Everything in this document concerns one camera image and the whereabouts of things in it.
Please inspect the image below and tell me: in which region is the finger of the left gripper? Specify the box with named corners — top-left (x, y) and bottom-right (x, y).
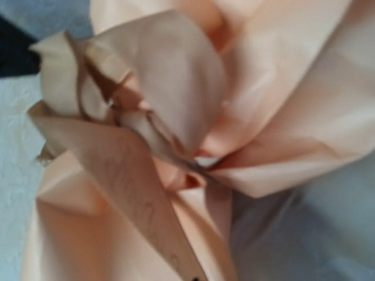
top-left (0, 16), bottom-right (40, 78)

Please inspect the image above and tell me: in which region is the pink wrapping paper sheet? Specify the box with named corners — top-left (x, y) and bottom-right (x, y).
top-left (23, 0), bottom-right (375, 281)

